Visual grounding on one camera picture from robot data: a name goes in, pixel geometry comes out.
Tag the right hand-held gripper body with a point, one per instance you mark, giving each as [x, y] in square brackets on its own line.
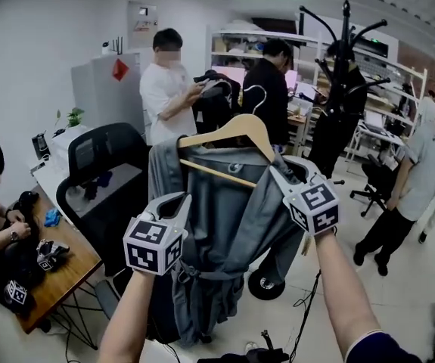
[315, 206]

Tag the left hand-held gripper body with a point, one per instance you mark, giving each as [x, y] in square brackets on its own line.
[153, 248]

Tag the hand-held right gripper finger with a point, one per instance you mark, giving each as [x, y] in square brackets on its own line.
[283, 185]

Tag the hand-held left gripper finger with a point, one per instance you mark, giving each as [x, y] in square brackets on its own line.
[187, 212]

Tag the grey garment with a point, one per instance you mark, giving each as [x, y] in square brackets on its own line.
[217, 221]

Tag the wooden hanger with metal hook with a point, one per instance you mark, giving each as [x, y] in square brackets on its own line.
[240, 131]

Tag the black coat rack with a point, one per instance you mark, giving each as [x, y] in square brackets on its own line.
[343, 51]

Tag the person's right forearm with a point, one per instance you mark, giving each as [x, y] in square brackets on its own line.
[343, 289]

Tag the person's left forearm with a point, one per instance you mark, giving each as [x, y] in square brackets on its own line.
[126, 316]

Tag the black garment on hanger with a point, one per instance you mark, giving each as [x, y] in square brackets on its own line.
[213, 104]

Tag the black garment on desk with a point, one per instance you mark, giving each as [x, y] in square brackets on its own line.
[22, 206]

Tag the black swivel office chair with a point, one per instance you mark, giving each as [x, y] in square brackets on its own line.
[378, 180]

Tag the black mesh office chair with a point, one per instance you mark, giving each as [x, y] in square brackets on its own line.
[100, 165]

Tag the open laptop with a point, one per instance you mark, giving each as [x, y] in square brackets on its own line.
[374, 123]

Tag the spare hand-held gripper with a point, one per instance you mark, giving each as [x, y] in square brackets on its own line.
[50, 253]
[16, 292]

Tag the blue cloth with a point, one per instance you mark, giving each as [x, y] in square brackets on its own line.
[52, 218]

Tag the lit computer monitor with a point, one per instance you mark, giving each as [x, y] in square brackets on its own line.
[226, 75]

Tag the white desk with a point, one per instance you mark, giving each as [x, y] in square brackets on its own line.
[47, 165]

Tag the white metal shelf unit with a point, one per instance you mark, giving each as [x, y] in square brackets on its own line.
[236, 47]
[395, 89]

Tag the green potted plant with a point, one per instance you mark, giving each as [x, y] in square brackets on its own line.
[74, 117]

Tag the white cabinet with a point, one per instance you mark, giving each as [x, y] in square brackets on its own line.
[96, 93]

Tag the black cylindrical jug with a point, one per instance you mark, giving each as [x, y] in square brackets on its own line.
[39, 146]

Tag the dark blue sleeve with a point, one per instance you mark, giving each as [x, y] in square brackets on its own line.
[380, 348]

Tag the red diamond sticker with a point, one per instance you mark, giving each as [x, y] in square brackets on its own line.
[120, 70]

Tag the black router with antennas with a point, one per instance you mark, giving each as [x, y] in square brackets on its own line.
[117, 47]

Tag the small white camera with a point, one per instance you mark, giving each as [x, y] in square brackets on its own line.
[106, 47]

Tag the wall electrical panel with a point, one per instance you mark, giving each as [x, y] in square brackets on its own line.
[143, 21]

